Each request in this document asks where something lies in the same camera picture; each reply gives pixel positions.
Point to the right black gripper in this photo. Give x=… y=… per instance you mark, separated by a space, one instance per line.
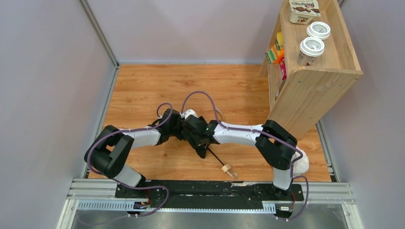
x=200 y=145

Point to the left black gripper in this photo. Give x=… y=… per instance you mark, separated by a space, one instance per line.
x=172 y=127

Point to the black and beige folding umbrella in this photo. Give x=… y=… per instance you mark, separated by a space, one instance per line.
x=226 y=168

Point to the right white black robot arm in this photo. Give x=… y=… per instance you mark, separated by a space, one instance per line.
x=276 y=145

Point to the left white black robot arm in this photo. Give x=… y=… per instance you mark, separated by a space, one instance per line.
x=108 y=154

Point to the green orange sponge pack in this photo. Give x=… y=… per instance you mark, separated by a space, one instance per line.
x=274 y=54

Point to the wooden shelf unit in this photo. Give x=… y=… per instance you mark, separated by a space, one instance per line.
x=309 y=92

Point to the crumpled white plastic bag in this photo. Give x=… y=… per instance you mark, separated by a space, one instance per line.
x=301 y=166

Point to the pink package on shelf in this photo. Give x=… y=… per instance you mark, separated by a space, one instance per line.
x=282 y=67

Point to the yellow green item on shelf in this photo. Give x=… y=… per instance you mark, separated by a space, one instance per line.
x=279 y=41

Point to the near white lidded cup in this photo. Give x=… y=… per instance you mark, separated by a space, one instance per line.
x=310 y=49

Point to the white lidded cup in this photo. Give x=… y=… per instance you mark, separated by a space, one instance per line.
x=319 y=30
x=310 y=49

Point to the Chobani yogurt cup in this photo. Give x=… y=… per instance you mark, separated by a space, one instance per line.
x=303 y=11

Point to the far white lidded cup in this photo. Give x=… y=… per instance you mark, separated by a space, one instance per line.
x=319 y=30

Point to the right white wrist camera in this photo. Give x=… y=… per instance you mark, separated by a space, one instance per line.
x=184 y=115

